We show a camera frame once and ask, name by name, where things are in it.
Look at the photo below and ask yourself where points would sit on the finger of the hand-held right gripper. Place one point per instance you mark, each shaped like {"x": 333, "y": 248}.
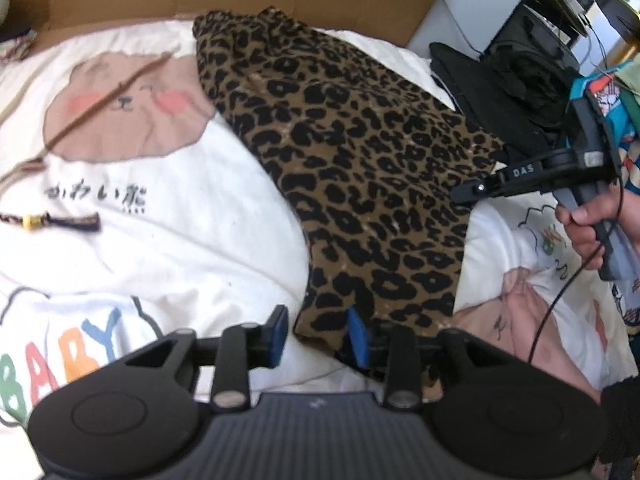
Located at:
{"x": 520, "y": 175}

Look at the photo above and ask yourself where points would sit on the person's right hand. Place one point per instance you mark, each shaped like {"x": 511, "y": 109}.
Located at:
{"x": 582, "y": 230}

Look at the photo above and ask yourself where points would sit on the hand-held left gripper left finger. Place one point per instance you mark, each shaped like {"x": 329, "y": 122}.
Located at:
{"x": 277, "y": 335}

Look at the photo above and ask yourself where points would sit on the folded black clothes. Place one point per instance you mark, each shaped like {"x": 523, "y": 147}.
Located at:
{"x": 500, "y": 85}

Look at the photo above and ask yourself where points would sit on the leopard print skirt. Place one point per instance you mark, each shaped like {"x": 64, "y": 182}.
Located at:
{"x": 360, "y": 160}

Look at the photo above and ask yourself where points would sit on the black round table gold rim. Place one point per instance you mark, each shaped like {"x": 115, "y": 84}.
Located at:
{"x": 622, "y": 15}

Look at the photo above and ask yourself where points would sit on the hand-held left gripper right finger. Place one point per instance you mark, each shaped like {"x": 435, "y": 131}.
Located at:
{"x": 357, "y": 340}

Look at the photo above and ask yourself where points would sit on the yellow table leg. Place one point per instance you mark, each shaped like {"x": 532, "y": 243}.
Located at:
{"x": 625, "y": 52}

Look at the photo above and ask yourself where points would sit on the cream bear print blanket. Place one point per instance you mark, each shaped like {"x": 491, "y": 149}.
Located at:
{"x": 200, "y": 220}

